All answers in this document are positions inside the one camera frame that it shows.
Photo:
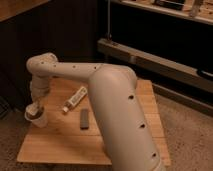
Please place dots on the white tube bottle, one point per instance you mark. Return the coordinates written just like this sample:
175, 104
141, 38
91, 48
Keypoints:
75, 99

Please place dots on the dark grey rectangular block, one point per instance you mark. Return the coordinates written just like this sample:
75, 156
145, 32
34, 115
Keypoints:
84, 119

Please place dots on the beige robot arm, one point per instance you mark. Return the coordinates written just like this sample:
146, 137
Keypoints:
118, 112

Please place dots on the vertical metal pole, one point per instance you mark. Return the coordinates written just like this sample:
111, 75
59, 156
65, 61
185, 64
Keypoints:
108, 20

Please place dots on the wooden table board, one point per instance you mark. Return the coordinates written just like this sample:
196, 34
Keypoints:
63, 141

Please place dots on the metal shelf beam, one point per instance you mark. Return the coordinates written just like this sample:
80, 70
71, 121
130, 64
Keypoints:
162, 66

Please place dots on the white sponge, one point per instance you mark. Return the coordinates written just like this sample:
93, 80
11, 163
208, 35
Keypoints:
32, 109

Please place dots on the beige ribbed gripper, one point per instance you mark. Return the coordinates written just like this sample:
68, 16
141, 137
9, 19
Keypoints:
39, 87

